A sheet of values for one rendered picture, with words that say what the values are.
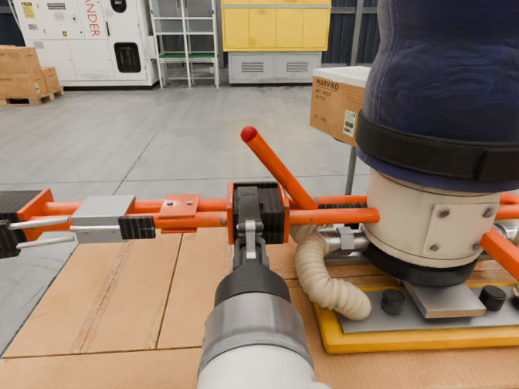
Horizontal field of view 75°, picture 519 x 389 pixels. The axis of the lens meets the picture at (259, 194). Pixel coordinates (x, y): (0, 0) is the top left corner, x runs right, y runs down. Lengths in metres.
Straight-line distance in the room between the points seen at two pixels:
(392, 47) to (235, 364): 0.36
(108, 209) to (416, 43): 0.43
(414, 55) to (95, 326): 1.03
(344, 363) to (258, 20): 7.38
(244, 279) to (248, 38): 7.40
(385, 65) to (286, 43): 7.29
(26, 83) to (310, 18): 5.36
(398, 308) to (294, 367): 0.27
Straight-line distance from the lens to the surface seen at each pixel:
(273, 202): 0.48
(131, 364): 1.02
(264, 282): 0.31
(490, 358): 0.56
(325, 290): 0.45
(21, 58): 7.05
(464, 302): 0.53
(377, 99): 0.44
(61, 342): 1.14
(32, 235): 0.56
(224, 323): 0.28
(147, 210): 0.52
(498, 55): 0.41
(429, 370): 0.51
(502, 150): 0.42
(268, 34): 7.67
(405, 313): 0.52
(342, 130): 2.27
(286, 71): 7.83
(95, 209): 0.51
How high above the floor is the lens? 1.33
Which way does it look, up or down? 28 degrees down
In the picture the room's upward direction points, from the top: straight up
